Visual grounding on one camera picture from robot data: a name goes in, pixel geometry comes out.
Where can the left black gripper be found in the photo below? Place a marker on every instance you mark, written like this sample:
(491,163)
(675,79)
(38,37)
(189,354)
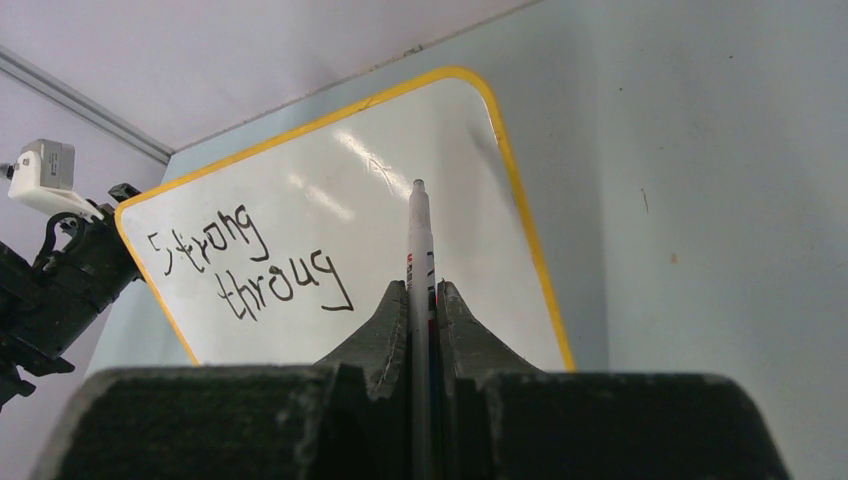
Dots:
(81,268)

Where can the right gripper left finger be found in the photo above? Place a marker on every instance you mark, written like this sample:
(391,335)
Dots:
(342,417)

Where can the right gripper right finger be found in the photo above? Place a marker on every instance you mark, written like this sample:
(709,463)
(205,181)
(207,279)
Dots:
(503,418)

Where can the black whiteboard marker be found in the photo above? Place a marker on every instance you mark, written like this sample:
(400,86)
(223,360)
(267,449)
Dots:
(421,313)

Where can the yellow framed whiteboard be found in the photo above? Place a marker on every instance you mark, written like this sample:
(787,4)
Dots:
(277,254)

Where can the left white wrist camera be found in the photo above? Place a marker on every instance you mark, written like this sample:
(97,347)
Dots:
(42,178)

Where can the left aluminium frame post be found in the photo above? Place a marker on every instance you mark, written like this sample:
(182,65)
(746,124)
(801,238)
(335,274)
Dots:
(50,87)

